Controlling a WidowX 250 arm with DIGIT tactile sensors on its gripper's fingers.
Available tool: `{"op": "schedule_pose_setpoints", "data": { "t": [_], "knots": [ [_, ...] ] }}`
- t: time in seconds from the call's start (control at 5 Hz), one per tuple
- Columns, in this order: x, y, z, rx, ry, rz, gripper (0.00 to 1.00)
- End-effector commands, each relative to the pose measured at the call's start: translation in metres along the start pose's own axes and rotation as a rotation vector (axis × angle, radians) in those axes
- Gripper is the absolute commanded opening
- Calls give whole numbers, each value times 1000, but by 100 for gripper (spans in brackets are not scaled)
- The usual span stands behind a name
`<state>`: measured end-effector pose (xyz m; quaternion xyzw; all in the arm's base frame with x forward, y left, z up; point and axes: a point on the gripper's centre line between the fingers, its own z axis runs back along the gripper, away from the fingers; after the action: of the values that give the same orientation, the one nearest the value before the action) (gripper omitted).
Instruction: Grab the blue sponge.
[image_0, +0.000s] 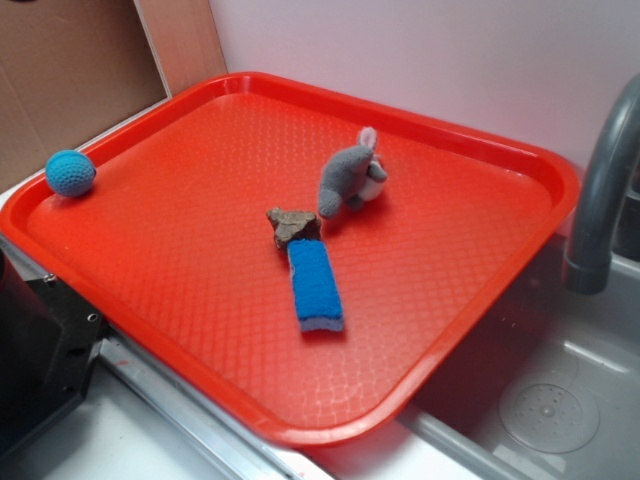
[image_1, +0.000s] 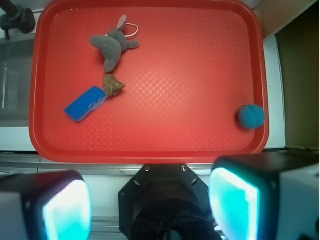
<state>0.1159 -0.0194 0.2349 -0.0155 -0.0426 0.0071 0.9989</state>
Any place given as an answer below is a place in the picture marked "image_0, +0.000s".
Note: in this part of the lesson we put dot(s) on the brown cardboard panel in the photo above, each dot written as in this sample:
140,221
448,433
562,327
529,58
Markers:
71,70

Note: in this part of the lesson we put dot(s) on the grey plush bunny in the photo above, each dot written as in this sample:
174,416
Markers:
352,177

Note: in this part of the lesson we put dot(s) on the red plastic tray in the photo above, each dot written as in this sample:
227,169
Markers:
172,244

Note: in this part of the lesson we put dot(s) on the blue sponge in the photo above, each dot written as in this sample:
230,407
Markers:
316,297

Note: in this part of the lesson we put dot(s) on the grey toy sink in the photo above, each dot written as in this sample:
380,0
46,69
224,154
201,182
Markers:
546,385

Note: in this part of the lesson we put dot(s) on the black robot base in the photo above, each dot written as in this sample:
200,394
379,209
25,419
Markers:
49,339

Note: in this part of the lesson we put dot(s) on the brown rock piece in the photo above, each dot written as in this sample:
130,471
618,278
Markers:
292,225

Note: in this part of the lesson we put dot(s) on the grey toy faucet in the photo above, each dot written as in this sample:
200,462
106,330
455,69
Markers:
606,220

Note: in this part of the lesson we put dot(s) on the blue crocheted ball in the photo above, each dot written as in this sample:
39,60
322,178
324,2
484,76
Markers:
70,173

